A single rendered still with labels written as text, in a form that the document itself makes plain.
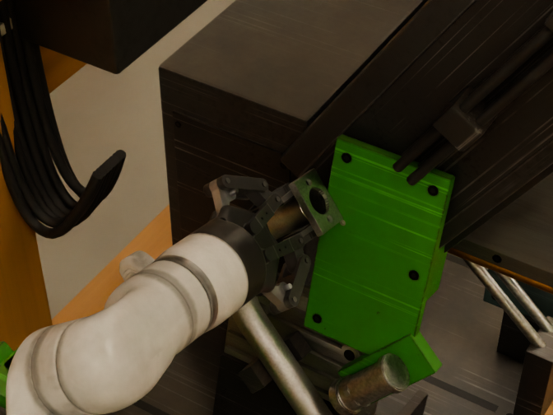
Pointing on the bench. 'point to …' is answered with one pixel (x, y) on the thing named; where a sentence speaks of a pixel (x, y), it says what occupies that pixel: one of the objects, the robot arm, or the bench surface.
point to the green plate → (378, 249)
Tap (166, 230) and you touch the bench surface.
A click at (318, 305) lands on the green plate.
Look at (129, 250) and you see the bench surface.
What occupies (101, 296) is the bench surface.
